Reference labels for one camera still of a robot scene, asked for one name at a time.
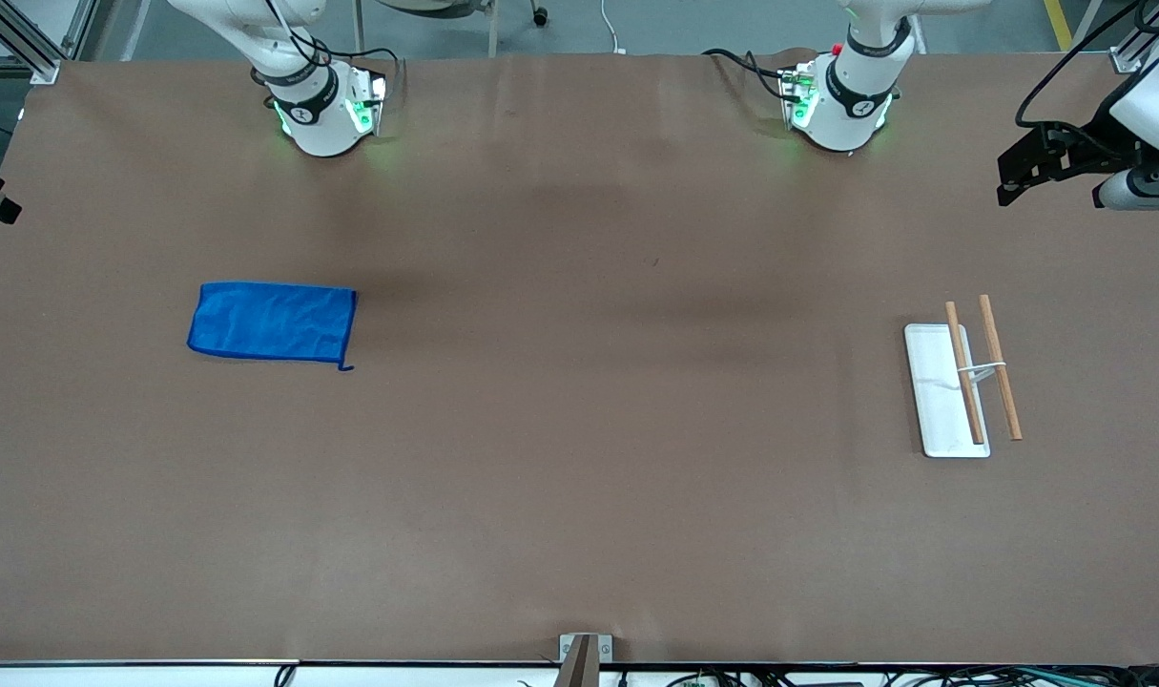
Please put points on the blue microfibre towel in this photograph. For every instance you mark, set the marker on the blue microfibre towel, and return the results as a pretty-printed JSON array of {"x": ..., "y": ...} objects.
[{"x": 274, "y": 322}]

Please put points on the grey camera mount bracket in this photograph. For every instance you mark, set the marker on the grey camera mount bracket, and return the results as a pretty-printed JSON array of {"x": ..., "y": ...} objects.
[{"x": 581, "y": 663}]

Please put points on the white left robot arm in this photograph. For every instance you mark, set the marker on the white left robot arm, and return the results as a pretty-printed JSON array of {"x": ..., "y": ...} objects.
[{"x": 846, "y": 114}]

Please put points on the grey chair base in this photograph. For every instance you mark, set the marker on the grey chair base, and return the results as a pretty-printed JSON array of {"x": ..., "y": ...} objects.
[{"x": 493, "y": 29}]

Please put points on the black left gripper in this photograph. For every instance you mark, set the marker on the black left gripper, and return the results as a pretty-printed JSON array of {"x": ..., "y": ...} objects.
[{"x": 1081, "y": 156}]

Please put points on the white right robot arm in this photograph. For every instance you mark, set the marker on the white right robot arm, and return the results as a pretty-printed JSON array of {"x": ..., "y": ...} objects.
[{"x": 317, "y": 124}]

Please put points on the white towel rack wooden bars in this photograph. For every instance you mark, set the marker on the white towel rack wooden bars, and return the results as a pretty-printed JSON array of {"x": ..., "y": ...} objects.
[{"x": 937, "y": 405}]

